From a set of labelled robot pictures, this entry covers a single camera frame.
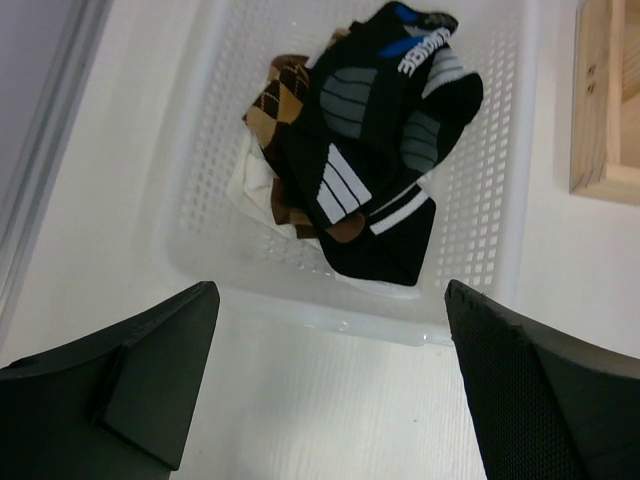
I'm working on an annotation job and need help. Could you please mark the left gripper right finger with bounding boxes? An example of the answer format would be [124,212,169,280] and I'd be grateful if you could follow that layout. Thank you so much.
[444,280,639,479]

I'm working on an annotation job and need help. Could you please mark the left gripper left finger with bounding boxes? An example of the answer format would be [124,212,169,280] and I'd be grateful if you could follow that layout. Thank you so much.
[1,281,220,479]

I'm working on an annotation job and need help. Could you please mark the brown striped sock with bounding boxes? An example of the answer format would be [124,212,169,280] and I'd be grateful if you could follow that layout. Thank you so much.
[269,179,369,246]

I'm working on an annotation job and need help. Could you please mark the black grey blue sock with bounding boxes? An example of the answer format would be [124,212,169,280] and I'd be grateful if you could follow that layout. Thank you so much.
[283,1,483,229]

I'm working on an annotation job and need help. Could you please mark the white plastic bin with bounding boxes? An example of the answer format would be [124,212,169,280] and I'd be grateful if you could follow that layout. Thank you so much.
[152,1,541,345]

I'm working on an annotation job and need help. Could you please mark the black white sock in bin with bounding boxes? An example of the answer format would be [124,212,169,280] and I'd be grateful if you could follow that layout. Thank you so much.
[319,184,436,287]

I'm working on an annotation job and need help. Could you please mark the wooden clothes rack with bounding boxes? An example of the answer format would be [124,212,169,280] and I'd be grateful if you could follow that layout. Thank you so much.
[570,1,639,205]

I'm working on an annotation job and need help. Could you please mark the brown argyle sock in bin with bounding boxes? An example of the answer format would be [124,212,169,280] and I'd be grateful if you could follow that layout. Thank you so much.
[243,54,317,171]

